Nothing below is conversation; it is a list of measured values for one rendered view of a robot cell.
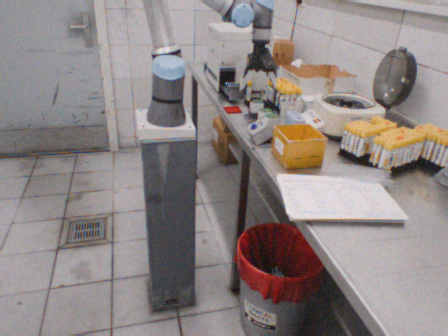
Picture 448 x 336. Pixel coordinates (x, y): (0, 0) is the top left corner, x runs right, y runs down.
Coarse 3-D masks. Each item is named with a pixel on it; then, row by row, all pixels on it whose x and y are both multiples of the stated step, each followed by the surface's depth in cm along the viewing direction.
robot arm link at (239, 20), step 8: (200, 0) 124; (208, 0) 123; (216, 0) 122; (224, 0) 123; (232, 0) 123; (240, 0) 125; (216, 8) 125; (224, 8) 124; (232, 8) 124; (240, 8) 122; (248, 8) 122; (224, 16) 127; (232, 16) 124; (240, 16) 123; (248, 16) 124; (240, 24) 125; (248, 24) 125
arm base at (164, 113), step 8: (152, 96) 136; (152, 104) 137; (160, 104) 134; (168, 104) 134; (176, 104) 136; (152, 112) 137; (160, 112) 135; (168, 112) 135; (176, 112) 137; (184, 112) 140; (152, 120) 137; (160, 120) 135; (168, 120) 135; (176, 120) 137; (184, 120) 140
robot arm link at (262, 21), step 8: (256, 0) 137; (264, 0) 135; (272, 0) 136; (256, 8) 136; (264, 8) 136; (272, 8) 138; (256, 16) 138; (264, 16) 138; (272, 16) 139; (256, 24) 140; (264, 24) 139
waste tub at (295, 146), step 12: (276, 132) 124; (288, 132) 128; (300, 132) 129; (312, 132) 126; (276, 144) 124; (288, 144) 115; (300, 144) 116; (312, 144) 117; (324, 144) 118; (276, 156) 125; (288, 156) 117; (300, 156) 118; (312, 156) 119; (288, 168) 119
